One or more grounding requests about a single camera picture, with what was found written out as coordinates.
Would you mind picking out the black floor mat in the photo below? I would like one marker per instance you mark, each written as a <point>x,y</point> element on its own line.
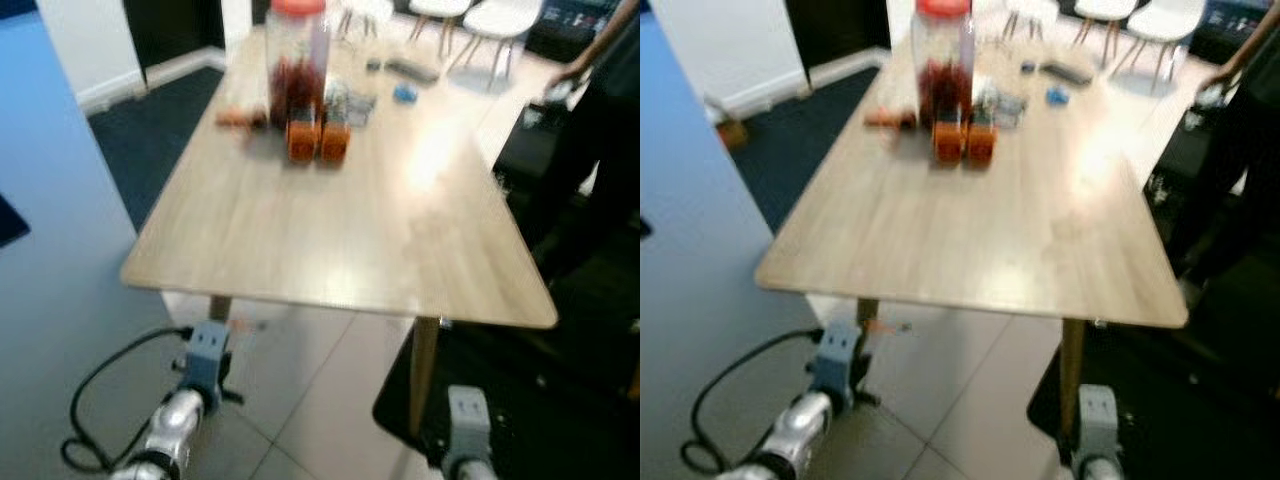
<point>1180,400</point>
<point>540,400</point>

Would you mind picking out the black door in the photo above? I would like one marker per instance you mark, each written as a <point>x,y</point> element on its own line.
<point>835,30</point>
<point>175,30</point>

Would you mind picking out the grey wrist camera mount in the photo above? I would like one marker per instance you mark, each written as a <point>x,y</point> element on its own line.
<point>208,355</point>
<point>468,420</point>
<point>838,360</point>
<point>1097,420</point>

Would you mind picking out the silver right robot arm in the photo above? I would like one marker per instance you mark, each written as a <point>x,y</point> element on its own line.
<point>470,470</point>
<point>1097,470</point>

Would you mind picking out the clear jar with red lid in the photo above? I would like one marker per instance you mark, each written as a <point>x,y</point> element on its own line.
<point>940,60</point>
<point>298,60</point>

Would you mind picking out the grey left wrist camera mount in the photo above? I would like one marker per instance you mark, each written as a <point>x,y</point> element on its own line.
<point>838,360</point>
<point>208,355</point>

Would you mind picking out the clear glass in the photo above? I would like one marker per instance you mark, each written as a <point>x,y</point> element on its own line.
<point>362,108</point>
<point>1012,108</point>

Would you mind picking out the small blue item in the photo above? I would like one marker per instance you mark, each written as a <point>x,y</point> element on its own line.
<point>404,94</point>
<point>1057,96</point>

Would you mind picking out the white chair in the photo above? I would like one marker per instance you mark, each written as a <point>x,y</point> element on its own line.
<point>1025,8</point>
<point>1105,7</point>
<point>440,6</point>
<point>1165,18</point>
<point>505,18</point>
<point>368,8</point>

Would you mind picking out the light wooden table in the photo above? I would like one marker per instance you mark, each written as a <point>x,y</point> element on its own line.
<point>1000,220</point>
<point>350,220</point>

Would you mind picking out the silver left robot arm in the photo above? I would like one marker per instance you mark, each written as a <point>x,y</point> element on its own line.
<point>800,425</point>
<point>170,425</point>

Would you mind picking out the black remote control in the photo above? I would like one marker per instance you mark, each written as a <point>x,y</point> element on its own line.
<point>1065,72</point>
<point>412,71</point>

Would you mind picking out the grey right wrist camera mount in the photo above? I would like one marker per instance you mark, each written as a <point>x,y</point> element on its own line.
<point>1097,420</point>
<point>468,420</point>

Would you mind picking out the person in dark clothes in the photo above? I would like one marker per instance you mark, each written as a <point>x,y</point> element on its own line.
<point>1240,150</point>
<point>600,150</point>

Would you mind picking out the black appliance with lights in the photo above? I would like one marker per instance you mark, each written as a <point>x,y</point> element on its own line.
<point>565,25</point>
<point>1225,30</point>

